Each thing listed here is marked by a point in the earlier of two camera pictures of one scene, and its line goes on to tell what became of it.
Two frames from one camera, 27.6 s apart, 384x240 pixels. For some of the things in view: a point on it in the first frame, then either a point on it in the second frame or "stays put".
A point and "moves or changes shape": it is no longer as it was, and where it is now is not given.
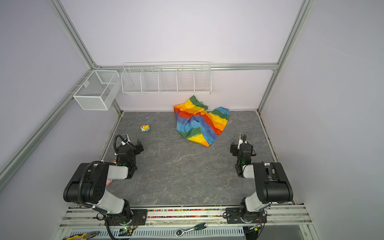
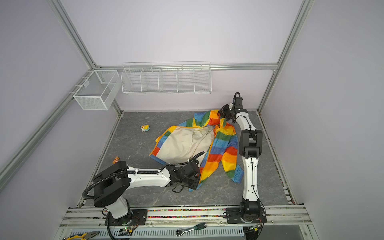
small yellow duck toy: (145, 128) stays put
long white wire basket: (166, 78) stays put
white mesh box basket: (98, 90) stays put
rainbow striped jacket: (194, 124) moves or changes shape
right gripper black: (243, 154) to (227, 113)
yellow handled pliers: (83, 236) stays put
